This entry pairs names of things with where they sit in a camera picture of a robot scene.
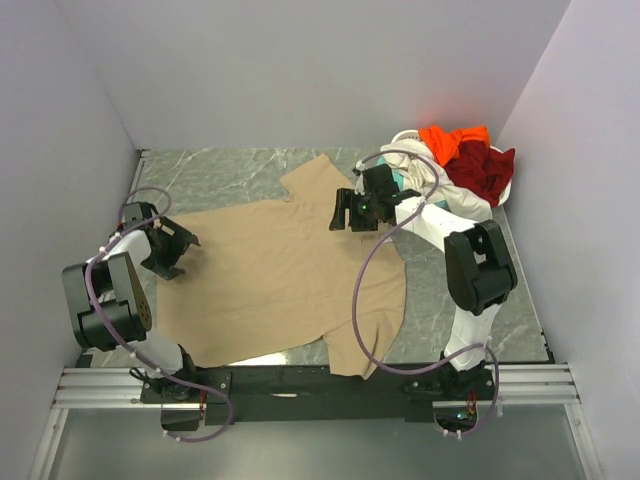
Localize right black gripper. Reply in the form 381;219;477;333
329;189;379;233

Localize beige polo shirt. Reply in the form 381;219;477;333
155;156;406;378

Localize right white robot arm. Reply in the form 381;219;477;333
329;164;518;399

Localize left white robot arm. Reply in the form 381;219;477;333
61;202;200;402

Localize teal shirt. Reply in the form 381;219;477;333
392;169;448;210

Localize white shirt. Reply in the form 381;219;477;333
378;139;492;221

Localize white laundry basket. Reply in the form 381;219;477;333
391;129;512;205

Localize orange shirt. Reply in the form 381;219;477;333
418;125;490;167

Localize dark red shirt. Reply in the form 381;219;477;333
444;141;516;207

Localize black base beam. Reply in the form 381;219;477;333
129;363;495;432

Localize aluminium rail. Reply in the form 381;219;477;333
52;364;581;410

